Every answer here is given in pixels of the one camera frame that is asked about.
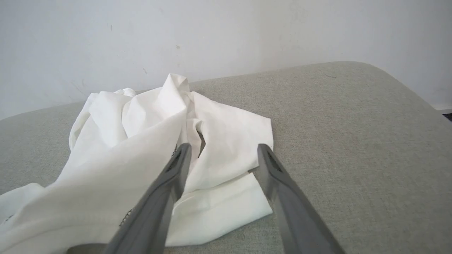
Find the grey fabric sofa cushion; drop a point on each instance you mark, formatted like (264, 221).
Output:
(353, 141)

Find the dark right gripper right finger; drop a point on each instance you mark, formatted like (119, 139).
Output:
(296, 218)

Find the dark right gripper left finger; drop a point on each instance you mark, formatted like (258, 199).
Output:
(155, 211)

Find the white t-shirt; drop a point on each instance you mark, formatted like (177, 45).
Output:
(134, 158)

